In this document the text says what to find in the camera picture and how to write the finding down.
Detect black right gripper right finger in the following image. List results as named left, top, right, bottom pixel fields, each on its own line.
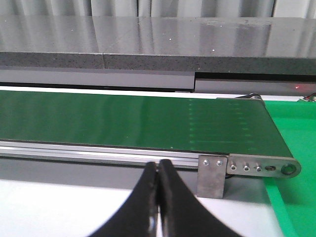
left=158, top=159, right=239, bottom=237

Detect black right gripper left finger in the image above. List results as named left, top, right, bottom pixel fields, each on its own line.
left=91, top=162, right=158, bottom=237

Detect metal conveyor end plate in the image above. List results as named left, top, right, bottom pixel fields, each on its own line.
left=227, top=154, right=301, bottom=178

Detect green conveyor belt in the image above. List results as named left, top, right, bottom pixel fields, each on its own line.
left=0, top=90, right=291, bottom=157

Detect grey metal base panel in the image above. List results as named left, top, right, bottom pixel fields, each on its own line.
left=0, top=67, right=316, bottom=96

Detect dark granite slab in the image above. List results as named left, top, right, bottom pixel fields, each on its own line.
left=0, top=15, right=316, bottom=75

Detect white pleated curtain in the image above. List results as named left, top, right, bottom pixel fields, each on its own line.
left=0, top=0, right=316, bottom=19

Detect metal conveyor support bracket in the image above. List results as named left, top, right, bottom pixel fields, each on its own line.
left=197, top=155, right=228, bottom=198

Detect aluminium conveyor frame rail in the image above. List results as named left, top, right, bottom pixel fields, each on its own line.
left=0, top=141, right=199, bottom=169

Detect red and black wires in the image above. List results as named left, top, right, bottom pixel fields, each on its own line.
left=297, top=92, right=316, bottom=102

